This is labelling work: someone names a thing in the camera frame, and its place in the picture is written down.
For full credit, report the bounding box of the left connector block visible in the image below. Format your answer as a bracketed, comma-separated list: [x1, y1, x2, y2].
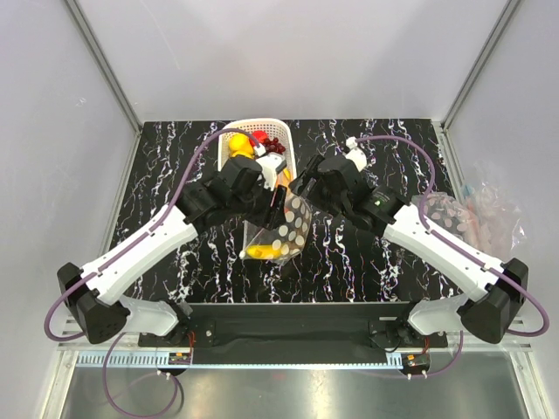
[168, 352, 192, 366]

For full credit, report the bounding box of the clear dotted zip bag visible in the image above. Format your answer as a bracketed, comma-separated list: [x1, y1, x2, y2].
[239, 191, 313, 265]

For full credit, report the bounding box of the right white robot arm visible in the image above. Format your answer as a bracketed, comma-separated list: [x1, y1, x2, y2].
[289, 155, 528, 347]

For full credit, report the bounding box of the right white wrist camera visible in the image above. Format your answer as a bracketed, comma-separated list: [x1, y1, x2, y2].
[344, 137, 368, 172]

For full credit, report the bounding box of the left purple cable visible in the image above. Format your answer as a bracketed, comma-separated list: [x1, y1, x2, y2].
[43, 127, 266, 416]

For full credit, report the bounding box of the orange yellow mango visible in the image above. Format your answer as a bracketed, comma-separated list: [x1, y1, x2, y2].
[282, 168, 292, 185]

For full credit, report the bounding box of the aluminium frame rail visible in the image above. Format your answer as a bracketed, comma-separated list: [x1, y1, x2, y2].
[56, 316, 533, 354]

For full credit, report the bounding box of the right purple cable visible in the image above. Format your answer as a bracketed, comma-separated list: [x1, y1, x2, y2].
[353, 134, 550, 376]

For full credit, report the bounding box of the purple red grape bunch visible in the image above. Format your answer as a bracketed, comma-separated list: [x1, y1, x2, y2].
[262, 138, 286, 155]

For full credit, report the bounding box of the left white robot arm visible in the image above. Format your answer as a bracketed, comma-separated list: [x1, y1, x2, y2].
[57, 153, 287, 346]

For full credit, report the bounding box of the red strawberry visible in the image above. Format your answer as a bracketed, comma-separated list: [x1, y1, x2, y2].
[252, 130, 270, 145]

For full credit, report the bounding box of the purple cable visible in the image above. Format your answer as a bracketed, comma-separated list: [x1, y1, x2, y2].
[353, 134, 550, 376]
[43, 127, 266, 416]

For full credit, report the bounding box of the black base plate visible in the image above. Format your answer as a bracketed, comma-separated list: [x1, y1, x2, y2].
[139, 303, 447, 366]

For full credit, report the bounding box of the connector block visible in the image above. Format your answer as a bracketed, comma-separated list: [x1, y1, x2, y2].
[168, 352, 192, 366]
[404, 354, 431, 368]

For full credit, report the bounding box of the yellow banana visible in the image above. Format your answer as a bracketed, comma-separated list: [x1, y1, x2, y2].
[245, 244, 281, 260]

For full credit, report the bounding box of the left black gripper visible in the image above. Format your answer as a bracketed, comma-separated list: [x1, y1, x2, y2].
[230, 176, 287, 230]

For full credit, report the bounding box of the white plastic basket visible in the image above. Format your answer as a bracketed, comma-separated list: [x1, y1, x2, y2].
[217, 118, 297, 190]

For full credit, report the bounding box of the pile of spare zip bags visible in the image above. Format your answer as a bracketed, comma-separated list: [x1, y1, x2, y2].
[424, 160, 530, 264]

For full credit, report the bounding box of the right connector block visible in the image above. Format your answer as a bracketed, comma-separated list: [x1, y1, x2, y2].
[404, 354, 431, 368]

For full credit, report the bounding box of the upper yellow lemon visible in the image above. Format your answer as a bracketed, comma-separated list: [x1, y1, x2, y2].
[228, 134, 254, 159]

